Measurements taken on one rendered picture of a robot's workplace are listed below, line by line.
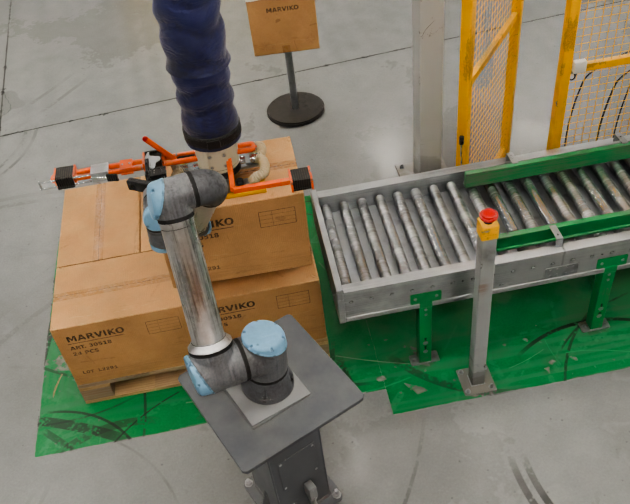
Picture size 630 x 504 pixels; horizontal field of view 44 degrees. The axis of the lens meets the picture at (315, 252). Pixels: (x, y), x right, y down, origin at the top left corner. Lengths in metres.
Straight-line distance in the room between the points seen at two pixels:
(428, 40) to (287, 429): 2.28
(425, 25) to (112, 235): 1.89
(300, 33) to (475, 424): 2.53
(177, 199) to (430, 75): 2.23
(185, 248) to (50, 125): 3.61
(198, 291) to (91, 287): 1.27
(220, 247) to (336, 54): 3.12
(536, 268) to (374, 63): 2.80
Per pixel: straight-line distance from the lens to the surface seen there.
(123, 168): 3.16
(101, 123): 5.80
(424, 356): 3.78
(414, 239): 3.60
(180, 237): 2.43
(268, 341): 2.60
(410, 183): 3.86
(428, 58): 4.26
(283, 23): 4.82
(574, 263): 3.62
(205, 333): 2.55
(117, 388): 3.96
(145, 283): 3.63
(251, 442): 2.73
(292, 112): 5.42
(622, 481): 3.58
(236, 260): 3.28
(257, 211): 3.12
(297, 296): 3.50
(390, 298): 3.41
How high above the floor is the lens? 3.02
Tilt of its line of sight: 44 degrees down
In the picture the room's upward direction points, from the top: 8 degrees counter-clockwise
